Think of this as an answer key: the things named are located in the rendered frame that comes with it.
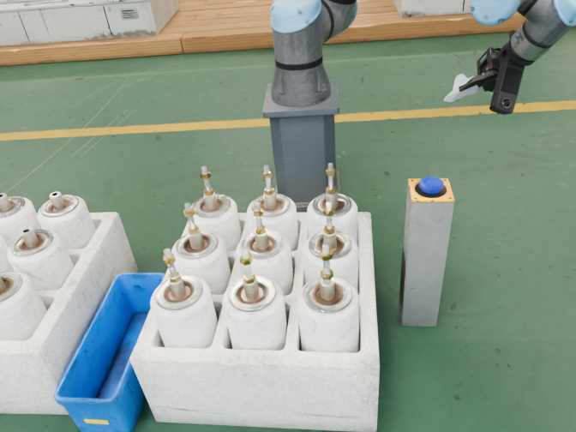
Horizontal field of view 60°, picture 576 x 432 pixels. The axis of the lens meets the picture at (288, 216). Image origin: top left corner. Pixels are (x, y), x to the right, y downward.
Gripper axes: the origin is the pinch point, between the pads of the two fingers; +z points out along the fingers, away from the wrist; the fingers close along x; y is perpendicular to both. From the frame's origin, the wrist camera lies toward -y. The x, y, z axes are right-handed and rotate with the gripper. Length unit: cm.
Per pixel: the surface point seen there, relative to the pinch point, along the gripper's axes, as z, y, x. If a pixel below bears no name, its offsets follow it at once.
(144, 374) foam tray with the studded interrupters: -2, -70, 66
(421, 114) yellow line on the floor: 45, 32, -11
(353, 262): -13, -50, 35
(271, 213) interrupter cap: -4, -39, 48
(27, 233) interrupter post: 5, -47, 91
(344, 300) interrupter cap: -19, -58, 39
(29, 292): 2, -58, 87
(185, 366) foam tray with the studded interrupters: -6, -68, 60
